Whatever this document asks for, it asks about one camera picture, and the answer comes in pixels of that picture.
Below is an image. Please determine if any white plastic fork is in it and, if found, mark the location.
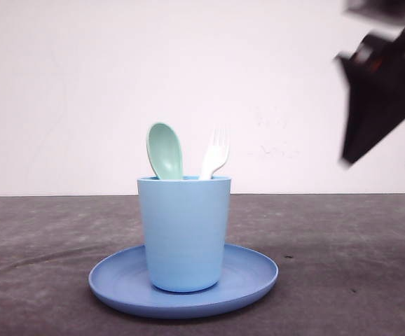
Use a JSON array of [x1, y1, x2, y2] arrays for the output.
[[199, 128, 230, 180]]

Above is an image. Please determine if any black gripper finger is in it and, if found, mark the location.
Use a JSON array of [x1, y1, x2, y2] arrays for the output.
[[334, 52, 405, 167]]

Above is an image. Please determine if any mint green plastic spoon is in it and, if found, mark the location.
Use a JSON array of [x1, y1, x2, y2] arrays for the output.
[[146, 122, 184, 180]]

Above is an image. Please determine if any blue plastic plate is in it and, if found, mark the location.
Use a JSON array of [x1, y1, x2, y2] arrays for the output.
[[88, 244, 279, 319]]

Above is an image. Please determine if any light blue plastic cup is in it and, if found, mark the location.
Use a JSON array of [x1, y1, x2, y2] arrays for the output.
[[137, 176, 231, 293]]

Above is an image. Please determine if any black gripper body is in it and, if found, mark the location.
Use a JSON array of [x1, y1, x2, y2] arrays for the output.
[[344, 0, 405, 95]]

